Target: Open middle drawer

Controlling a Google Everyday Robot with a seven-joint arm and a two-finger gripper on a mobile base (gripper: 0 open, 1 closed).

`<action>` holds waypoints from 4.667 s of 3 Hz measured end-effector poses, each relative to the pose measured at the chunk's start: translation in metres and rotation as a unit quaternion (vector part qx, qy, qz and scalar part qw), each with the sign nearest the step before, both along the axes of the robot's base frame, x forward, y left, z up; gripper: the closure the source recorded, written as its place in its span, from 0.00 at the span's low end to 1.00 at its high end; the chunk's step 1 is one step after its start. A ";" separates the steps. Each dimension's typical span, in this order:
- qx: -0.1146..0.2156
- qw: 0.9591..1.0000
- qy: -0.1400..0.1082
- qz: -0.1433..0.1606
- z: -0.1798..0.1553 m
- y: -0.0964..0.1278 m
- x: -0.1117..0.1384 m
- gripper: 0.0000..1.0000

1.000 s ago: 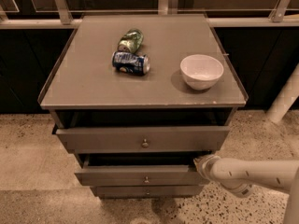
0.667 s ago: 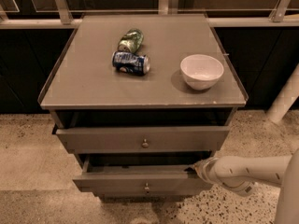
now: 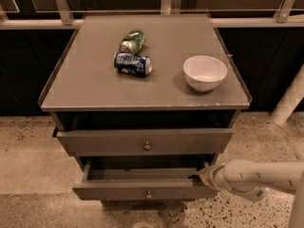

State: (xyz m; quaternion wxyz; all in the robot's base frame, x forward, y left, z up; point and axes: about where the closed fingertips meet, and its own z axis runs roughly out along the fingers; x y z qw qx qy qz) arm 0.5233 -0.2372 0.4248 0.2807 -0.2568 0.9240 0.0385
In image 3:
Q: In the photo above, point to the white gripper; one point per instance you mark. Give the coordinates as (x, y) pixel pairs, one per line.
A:
(215, 176)

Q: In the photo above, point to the grey drawer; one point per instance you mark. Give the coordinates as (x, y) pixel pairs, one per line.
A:
(144, 142)
(143, 178)

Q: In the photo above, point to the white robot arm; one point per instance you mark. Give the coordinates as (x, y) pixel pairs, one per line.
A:
(250, 179)

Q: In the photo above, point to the grey top drawer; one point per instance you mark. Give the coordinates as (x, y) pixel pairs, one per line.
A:
(144, 142)

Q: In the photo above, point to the grey drawer cabinet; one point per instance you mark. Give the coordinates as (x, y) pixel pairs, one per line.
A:
(86, 91)

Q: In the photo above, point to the white bowl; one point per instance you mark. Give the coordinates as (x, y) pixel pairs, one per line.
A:
(204, 73)

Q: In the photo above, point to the white diagonal pole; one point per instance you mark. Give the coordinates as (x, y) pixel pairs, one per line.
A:
(290, 100)

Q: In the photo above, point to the blue soda can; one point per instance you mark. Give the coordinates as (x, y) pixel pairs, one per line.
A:
(132, 64)

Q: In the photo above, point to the green soda can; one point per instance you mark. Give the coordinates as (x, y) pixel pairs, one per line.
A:
(133, 42)

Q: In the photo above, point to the metal window railing frame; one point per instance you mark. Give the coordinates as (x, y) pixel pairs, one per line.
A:
(53, 14)

